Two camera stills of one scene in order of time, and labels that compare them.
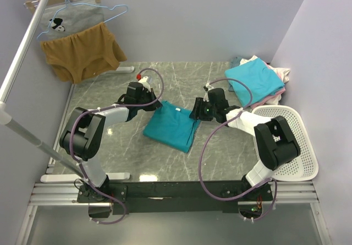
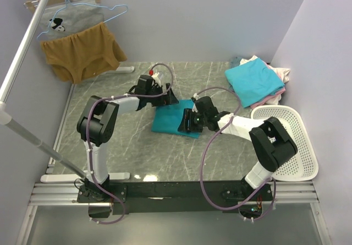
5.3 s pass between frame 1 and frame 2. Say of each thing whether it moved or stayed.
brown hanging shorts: stayed
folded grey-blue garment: stayed
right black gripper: moved
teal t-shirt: moved
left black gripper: moved
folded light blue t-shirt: stayed
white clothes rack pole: stayed
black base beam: stayed
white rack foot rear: stayed
